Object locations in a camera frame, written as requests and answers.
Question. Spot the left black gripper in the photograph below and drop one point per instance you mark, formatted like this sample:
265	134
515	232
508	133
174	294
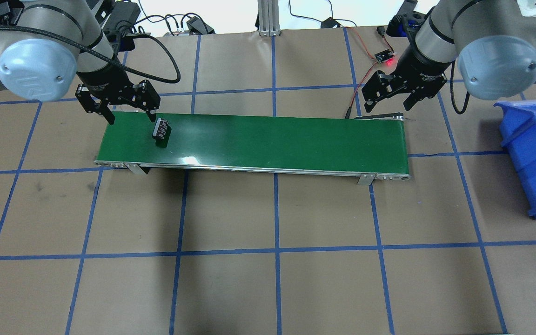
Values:
103	77

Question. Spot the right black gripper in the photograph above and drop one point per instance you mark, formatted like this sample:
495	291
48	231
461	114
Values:
418	68

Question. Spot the dark brown capacitor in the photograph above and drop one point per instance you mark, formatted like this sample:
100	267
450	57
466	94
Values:
161	130

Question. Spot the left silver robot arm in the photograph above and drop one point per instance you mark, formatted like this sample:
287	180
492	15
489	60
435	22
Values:
45	44

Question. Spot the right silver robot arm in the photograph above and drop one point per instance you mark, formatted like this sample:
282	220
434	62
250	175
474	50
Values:
491	42

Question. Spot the small sensor board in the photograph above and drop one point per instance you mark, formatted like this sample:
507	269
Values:
384	56

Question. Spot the green conveyor belt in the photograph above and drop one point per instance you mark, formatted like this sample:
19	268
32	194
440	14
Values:
369	149

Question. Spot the black power adapter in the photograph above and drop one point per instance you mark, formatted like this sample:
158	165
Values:
199	27

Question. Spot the aluminium profile post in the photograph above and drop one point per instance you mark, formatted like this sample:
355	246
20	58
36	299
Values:
268	18

